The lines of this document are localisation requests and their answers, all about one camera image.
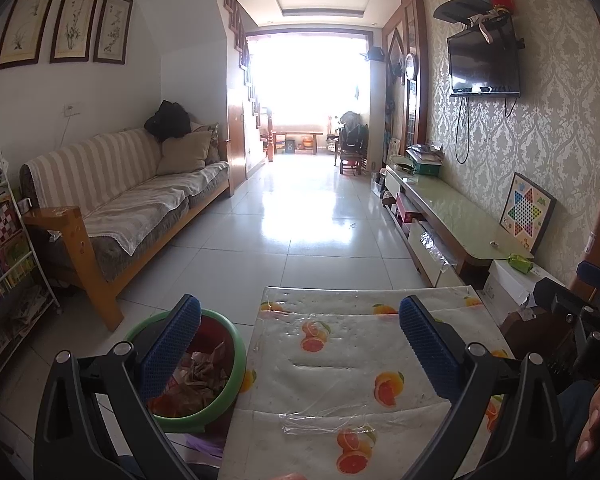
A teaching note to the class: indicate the slim grey wall shelf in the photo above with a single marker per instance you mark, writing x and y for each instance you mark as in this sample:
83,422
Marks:
500,93

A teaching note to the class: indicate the round wall clock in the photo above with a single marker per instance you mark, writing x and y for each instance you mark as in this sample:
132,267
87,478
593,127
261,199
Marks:
410,64

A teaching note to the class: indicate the white cardboard box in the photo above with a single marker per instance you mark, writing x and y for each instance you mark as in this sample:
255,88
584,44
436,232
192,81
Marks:
505,285

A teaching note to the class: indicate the striped beige sofa cover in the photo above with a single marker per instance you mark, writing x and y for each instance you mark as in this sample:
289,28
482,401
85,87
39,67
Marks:
105,170

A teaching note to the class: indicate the person's left hand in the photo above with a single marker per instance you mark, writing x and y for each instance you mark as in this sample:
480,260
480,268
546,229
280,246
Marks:
290,476

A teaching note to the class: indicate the brown wrapper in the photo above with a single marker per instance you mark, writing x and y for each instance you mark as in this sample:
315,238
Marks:
207,372

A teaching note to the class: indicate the table with fruit-print cover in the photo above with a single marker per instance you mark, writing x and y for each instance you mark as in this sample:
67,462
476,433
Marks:
330,380

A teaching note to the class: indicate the star checkers game board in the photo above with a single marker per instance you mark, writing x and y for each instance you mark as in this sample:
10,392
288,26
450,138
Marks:
525,212

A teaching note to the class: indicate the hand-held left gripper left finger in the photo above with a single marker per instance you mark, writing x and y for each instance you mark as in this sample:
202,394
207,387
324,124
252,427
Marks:
172,350

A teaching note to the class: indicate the silver foil sheet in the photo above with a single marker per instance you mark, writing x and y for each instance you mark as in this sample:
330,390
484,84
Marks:
432,250

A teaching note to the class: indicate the black bag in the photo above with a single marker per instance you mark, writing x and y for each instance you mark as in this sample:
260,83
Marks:
167,120

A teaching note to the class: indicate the wooden frame sofa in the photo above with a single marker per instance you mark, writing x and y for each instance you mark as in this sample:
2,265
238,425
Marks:
75,240

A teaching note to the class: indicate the black wall shelf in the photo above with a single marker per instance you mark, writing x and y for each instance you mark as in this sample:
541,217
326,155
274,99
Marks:
460,10

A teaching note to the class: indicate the stack of plastic bags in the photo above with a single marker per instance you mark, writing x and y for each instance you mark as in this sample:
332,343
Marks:
422,152

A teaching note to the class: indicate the white bowl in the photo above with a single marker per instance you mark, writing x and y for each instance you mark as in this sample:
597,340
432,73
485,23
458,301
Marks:
400,165

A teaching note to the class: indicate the framed plant painting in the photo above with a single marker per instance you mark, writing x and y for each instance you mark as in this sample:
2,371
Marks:
75,22
112,27
27,22

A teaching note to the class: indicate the wooden chair with clothes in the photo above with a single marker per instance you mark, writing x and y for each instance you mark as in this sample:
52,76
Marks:
352,140

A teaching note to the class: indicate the beige pillow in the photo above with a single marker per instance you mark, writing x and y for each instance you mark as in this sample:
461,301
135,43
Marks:
185,152

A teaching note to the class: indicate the tall white cabinet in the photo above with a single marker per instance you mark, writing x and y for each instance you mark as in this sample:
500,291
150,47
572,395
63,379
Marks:
376,110

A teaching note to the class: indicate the patterned pillow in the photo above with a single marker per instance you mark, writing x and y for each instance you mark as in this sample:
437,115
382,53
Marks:
214,142

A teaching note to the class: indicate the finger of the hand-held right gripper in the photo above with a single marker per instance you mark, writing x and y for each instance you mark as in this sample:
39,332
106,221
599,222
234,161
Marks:
560,300
597,274

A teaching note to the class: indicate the purple plastic bag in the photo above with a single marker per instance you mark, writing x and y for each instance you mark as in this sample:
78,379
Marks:
205,442

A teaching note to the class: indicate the white wall socket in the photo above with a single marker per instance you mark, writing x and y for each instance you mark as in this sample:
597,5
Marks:
70,109

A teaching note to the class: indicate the wooden staircase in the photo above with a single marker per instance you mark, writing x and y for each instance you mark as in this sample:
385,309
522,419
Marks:
237,130

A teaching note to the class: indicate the long glass-top television cabinet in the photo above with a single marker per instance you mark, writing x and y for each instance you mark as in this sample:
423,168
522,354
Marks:
455,210

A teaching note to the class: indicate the black wall television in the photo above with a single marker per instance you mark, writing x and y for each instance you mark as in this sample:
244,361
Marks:
482,60

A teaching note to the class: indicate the green packet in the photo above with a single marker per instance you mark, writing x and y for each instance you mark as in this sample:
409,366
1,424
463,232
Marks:
520,263

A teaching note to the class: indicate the green cardboard box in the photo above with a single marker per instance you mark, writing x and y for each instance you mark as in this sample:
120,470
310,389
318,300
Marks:
425,168

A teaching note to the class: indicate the red box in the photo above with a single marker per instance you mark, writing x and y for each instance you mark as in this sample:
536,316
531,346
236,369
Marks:
405,213

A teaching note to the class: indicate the red bin with green rim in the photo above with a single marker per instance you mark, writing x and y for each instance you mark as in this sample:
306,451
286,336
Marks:
230,375

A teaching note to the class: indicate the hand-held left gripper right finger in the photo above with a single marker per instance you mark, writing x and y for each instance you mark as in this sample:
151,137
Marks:
427,350

